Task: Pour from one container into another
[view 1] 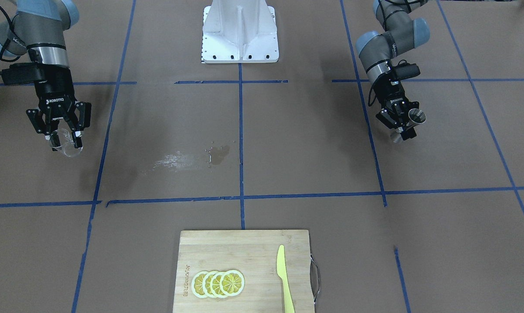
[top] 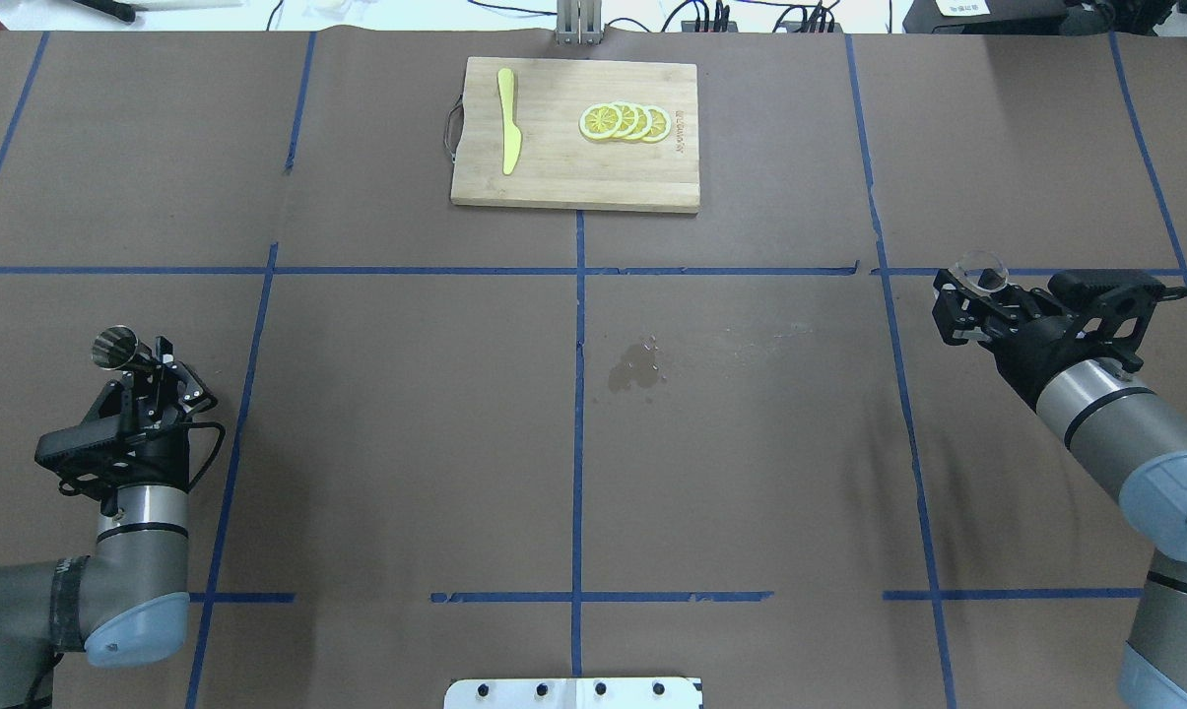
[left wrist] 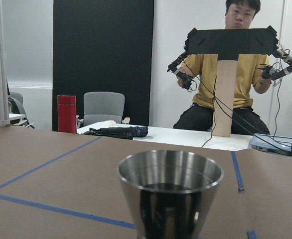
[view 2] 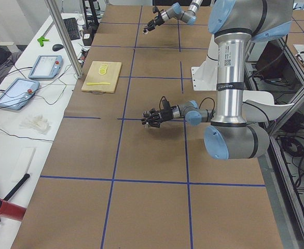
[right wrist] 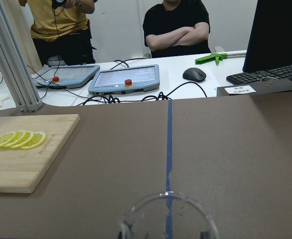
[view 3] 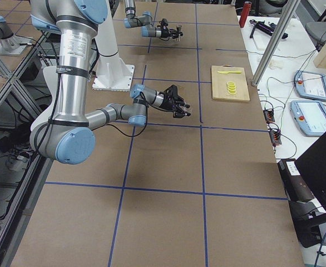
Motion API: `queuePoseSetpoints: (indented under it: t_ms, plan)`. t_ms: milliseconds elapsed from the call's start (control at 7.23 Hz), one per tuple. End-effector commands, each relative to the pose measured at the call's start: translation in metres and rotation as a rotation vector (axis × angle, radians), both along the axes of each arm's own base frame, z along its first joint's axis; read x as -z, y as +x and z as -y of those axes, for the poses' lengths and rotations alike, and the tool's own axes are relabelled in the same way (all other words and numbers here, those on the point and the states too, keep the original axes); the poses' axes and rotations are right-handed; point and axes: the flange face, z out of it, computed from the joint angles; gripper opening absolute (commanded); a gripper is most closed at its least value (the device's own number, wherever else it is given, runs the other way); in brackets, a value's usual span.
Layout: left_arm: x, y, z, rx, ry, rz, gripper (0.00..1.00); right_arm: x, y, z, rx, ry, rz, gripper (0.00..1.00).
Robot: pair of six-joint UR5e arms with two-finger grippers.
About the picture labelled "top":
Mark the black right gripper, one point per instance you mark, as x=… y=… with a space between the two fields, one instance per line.
x=1030 y=350

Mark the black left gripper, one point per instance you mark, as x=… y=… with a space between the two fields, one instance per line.
x=165 y=450

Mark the clear glass cup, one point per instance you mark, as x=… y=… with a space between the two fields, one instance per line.
x=980 y=272

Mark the steel jigger measuring cup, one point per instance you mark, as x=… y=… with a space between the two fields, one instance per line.
x=119 y=348

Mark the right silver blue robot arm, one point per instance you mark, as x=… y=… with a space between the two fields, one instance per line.
x=1135 y=446

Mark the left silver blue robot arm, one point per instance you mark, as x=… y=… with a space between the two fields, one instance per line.
x=126 y=604

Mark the black computer box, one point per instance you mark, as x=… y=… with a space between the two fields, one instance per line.
x=1000 y=17

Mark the lemon slice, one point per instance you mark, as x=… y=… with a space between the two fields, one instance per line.
x=600 y=121
x=631 y=120
x=644 y=123

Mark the yellow plastic knife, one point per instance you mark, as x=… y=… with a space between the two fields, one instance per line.
x=511 y=133

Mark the bamboo cutting board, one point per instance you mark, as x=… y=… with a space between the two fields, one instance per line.
x=558 y=167

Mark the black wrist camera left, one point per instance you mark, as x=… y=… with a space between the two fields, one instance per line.
x=86 y=458

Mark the black handled tool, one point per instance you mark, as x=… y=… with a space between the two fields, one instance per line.
x=124 y=12

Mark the aluminium frame post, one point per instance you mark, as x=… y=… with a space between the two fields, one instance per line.
x=579 y=22

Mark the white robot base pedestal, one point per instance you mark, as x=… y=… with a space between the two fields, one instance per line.
x=575 y=692

